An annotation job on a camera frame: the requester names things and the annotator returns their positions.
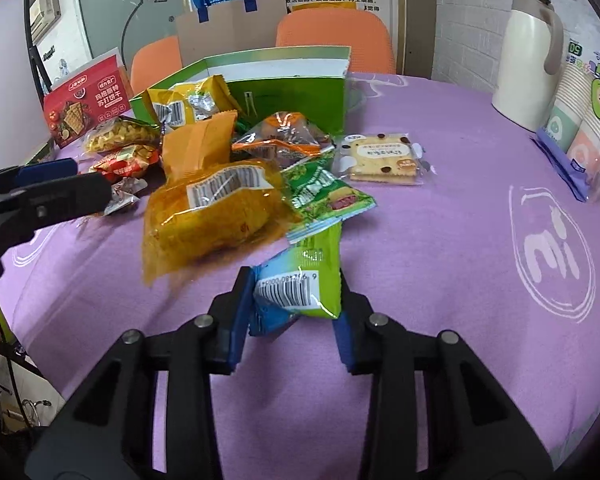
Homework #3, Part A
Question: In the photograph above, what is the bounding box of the clear twisted snack bag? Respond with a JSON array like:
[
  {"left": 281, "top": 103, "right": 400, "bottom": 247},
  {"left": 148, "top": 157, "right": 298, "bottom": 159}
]
[{"left": 83, "top": 116, "right": 161, "bottom": 154}]

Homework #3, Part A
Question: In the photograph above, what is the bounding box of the red cracker box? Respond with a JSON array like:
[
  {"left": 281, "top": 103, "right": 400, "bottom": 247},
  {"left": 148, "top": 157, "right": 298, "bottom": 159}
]
[{"left": 43, "top": 49, "right": 132, "bottom": 148}]

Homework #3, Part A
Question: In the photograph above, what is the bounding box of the orange chair right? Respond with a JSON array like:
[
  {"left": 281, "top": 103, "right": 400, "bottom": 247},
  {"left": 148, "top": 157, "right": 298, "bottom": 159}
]
[{"left": 276, "top": 6, "right": 396, "bottom": 74}]

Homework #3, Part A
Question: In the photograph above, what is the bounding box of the green blue snack packet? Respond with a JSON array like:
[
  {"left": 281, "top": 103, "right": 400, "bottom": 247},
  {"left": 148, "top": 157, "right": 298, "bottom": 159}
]
[{"left": 249, "top": 222, "right": 341, "bottom": 337}]

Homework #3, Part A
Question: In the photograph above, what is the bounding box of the paper cup pack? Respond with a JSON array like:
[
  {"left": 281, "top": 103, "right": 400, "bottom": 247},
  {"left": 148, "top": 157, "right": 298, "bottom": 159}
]
[{"left": 532, "top": 37, "right": 600, "bottom": 203}]

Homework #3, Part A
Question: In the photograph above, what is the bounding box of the green snack box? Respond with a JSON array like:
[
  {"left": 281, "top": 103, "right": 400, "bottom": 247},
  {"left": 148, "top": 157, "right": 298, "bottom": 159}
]
[{"left": 153, "top": 46, "right": 351, "bottom": 136}]

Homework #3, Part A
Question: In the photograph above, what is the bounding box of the white spicy tofu packet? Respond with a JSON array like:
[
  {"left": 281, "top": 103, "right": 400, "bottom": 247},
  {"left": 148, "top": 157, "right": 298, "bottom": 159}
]
[{"left": 104, "top": 177, "right": 148, "bottom": 216}]

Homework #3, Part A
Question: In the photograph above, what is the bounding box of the green pea packet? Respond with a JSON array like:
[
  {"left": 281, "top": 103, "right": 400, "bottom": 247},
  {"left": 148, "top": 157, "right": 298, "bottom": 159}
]
[{"left": 282, "top": 151, "right": 376, "bottom": 244}]

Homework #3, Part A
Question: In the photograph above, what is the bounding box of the red biscuit packet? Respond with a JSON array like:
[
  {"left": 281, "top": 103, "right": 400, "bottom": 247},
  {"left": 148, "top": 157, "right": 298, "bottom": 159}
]
[{"left": 90, "top": 144, "right": 160, "bottom": 183}]

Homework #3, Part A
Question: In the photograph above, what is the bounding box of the chocolate chip cookie packet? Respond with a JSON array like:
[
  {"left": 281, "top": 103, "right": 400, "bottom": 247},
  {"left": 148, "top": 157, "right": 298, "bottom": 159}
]
[{"left": 332, "top": 132, "right": 437, "bottom": 186}]

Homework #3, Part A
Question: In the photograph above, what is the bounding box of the yellow chip bag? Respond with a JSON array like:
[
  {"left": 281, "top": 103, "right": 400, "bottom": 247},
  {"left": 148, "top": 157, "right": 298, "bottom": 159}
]
[{"left": 142, "top": 75, "right": 242, "bottom": 132}]

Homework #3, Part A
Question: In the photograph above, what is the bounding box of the white thermos jug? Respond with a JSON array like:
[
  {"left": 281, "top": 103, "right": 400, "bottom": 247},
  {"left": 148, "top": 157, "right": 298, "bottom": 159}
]
[{"left": 492, "top": 0, "right": 565, "bottom": 131}]

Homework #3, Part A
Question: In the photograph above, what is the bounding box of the air conditioner unit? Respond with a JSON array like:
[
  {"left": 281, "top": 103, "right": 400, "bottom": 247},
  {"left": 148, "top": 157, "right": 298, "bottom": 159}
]
[{"left": 29, "top": 0, "right": 61, "bottom": 44}]

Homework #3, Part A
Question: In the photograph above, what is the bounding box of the orange clear peanut packet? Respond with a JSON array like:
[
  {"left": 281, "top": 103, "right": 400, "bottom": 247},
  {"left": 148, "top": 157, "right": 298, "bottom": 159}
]
[{"left": 232, "top": 112, "right": 334, "bottom": 169}]

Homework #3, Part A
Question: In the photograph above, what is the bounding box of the large yellow clear bag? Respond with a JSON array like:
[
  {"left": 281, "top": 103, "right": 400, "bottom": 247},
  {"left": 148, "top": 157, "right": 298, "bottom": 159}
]
[{"left": 142, "top": 158, "right": 300, "bottom": 285}]

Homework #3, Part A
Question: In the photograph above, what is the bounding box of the brown cardboard sheet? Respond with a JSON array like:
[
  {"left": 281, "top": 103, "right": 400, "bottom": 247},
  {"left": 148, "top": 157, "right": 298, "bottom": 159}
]
[{"left": 175, "top": 0, "right": 287, "bottom": 66}]

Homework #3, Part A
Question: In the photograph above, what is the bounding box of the orange chair left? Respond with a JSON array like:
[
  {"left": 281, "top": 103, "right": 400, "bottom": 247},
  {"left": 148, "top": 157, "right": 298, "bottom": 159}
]
[{"left": 130, "top": 36, "right": 183, "bottom": 94}]

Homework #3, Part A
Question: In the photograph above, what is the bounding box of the orange snack packet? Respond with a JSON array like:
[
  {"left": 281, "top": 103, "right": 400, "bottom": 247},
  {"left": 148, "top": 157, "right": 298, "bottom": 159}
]
[{"left": 161, "top": 110, "right": 238, "bottom": 182}]

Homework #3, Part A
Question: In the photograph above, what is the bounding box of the orange chair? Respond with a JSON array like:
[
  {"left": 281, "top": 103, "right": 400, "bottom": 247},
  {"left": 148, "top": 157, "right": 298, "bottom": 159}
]
[
  {"left": 130, "top": 36, "right": 183, "bottom": 94},
  {"left": 276, "top": 6, "right": 396, "bottom": 74}
]

